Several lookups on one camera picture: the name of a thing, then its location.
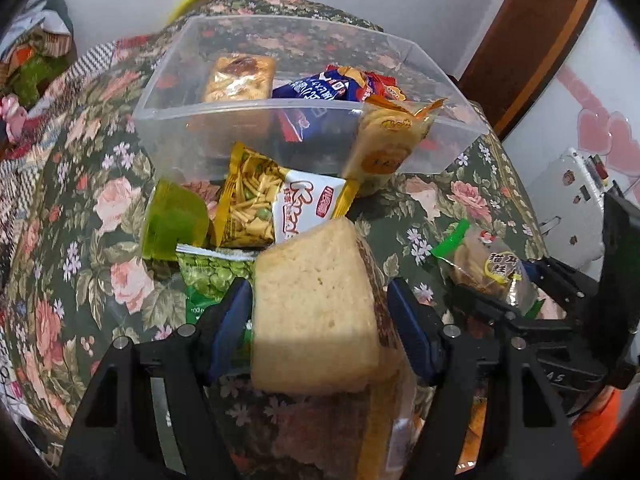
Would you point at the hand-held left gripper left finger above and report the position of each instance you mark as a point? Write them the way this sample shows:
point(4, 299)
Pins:
point(234, 317)

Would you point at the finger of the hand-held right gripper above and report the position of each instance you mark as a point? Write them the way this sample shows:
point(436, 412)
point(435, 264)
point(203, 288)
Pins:
point(565, 285)
point(555, 345)

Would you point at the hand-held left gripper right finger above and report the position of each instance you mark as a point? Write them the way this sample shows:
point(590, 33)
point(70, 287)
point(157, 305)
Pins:
point(407, 317)

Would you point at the green-edged pastry packet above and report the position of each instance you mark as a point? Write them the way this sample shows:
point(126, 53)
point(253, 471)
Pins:
point(487, 267)

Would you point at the sponge cake slice packet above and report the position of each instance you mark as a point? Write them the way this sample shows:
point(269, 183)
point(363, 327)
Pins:
point(312, 305)

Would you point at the clear plastic container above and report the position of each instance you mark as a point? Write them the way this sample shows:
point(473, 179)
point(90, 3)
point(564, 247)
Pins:
point(320, 40)

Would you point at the green pea packet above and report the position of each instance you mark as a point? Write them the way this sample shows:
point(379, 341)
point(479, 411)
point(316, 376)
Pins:
point(212, 275)

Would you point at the white appliance with stickers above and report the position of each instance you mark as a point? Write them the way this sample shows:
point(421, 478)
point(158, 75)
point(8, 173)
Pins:
point(570, 205)

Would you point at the green jelly cup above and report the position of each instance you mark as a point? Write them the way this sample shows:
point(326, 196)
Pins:
point(172, 220)

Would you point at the yellow mixed snack packet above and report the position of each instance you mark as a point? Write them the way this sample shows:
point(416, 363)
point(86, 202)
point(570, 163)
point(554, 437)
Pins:
point(260, 200)

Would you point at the floral tablecloth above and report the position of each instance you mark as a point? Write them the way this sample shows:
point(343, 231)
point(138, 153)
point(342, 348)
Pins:
point(85, 240)

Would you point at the orange-edged round cake packet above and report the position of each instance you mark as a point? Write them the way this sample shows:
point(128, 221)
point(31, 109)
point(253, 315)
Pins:
point(385, 145)

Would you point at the red snack packet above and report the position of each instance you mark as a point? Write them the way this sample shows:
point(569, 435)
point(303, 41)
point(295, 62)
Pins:
point(382, 85)

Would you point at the clear crispy biscuit packet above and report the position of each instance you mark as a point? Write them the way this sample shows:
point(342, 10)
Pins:
point(239, 80)

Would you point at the blue snack packet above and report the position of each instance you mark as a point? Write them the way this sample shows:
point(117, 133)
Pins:
point(312, 92)

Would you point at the pile of colourful clothes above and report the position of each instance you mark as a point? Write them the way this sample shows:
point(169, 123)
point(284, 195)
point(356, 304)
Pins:
point(32, 70)

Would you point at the pink heart wall stickers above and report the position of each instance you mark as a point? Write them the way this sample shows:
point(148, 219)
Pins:
point(600, 125)

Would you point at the brown wooden door frame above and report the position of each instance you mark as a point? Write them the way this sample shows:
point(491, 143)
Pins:
point(530, 35)

